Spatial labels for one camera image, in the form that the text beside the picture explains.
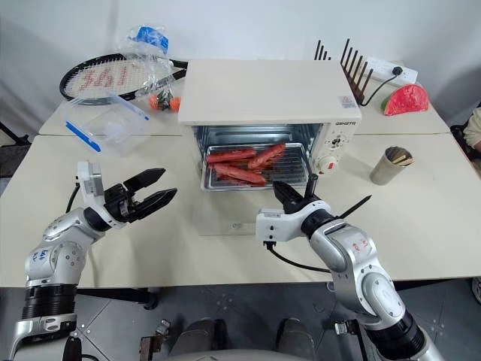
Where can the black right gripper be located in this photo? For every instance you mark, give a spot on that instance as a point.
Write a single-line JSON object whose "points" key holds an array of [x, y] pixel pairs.
{"points": [[297, 207]]}

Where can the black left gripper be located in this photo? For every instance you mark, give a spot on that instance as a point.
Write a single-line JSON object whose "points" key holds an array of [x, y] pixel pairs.
{"points": [[120, 205]]}

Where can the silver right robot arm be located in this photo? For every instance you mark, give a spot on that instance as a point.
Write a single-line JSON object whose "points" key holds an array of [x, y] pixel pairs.
{"points": [[360, 263]]}

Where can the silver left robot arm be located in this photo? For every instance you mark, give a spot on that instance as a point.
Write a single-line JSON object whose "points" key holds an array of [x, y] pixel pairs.
{"points": [[60, 240]]}

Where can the metal baking tray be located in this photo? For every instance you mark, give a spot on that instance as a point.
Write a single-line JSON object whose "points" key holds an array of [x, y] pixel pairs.
{"points": [[291, 175]]}

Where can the white oven knob red mark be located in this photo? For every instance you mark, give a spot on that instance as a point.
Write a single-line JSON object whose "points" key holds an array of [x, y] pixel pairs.
{"points": [[327, 164]]}

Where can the red sausage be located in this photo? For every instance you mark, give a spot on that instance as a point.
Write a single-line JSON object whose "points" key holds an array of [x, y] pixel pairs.
{"points": [[240, 174], [231, 155], [267, 155]]}

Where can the small sticker on oven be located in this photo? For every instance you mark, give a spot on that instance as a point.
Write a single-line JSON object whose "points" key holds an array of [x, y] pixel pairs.
{"points": [[345, 101]]}

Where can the cream toaster oven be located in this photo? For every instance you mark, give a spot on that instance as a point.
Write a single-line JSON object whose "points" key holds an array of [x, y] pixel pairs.
{"points": [[263, 90]]}

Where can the black pointed stick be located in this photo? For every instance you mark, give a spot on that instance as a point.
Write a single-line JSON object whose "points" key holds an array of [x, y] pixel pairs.
{"points": [[355, 207]]}

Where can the clear container blue clips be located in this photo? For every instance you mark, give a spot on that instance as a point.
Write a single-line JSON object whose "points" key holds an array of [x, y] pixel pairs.
{"points": [[112, 129]]}

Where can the metal cup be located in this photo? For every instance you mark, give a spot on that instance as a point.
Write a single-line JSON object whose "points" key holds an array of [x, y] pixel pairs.
{"points": [[387, 172]]}

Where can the wooden chopstick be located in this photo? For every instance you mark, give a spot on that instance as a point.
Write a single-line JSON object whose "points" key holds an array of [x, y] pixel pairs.
{"points": [[399, 159], [407, 162]]}

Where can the dark wooden peg rack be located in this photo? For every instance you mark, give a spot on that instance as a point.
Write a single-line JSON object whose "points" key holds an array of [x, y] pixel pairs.
{"points": [[363, 96]]}

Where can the black tennis racket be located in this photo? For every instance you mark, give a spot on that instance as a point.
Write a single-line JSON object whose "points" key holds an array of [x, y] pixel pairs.
{"points": [[94, 77]]}

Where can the black stand base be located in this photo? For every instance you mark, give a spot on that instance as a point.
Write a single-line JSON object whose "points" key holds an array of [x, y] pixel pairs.
{"points": [[15, 158]]}

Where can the clear plastic bag blue print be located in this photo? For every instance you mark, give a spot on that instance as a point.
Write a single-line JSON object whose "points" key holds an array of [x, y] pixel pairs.
{"points": [[146, 47]]}

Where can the toy watermelon slice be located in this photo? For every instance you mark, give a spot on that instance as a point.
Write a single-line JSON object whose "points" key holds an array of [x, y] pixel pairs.
{"points": [[407, 99]]}

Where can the metal stand foot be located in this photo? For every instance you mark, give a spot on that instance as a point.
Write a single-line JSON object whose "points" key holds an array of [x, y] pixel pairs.
{"points": [[345, 329], [154, 338]]}

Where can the dark grey rounded shape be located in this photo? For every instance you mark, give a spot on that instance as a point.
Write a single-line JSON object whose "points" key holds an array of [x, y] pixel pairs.
{"points": [[199, 338], [295, 338]]}

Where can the white power strip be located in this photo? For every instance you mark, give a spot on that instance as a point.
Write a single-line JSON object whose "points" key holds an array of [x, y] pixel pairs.
{"points": [[379, 65]]}

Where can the person in beige clothes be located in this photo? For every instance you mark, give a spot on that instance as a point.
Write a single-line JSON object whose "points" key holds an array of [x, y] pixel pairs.
{"points": [[474, 131]]}

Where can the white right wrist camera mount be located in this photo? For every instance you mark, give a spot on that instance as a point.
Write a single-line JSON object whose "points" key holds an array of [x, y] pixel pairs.
{"points": [[280, 225]]}

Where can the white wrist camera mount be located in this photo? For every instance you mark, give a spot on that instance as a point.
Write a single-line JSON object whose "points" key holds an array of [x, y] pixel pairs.
{"points": [[90, 176], [280, 225]]}

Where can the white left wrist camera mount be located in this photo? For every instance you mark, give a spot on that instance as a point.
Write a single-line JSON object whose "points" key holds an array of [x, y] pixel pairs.
{"points": [[90, 176]]}

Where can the black table leg frame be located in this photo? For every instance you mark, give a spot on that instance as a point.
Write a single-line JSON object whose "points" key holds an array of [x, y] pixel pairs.
{"points": [[131, 297]]}

